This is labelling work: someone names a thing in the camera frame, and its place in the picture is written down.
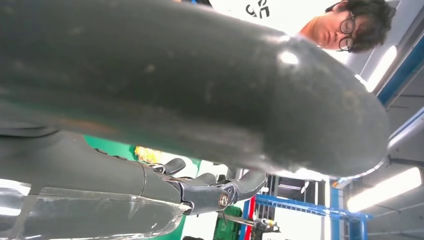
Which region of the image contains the red pole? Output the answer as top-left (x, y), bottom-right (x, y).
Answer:
top-left (244, 196), bottom-right (257, 240)

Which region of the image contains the green plastic crate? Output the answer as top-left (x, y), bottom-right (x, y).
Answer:
top-left (212, 205), bottom-right (243, 240)

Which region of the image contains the blue metal shelving rack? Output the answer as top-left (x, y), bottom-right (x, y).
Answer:
top-left (240, 33), bottom-right (424, 240)

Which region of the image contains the person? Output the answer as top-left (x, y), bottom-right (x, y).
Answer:
top-left (172, 0), bottom-right (397, 55)

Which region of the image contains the ceiling light panel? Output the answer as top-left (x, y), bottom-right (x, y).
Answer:
top-left (356, 45), bottom-right (398, 94)
top-left (346, 167), bottom-right (423, 213)

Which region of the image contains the green table board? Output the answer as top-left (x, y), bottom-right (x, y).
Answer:
top-left (82, 135), bottom-right (203, 240)

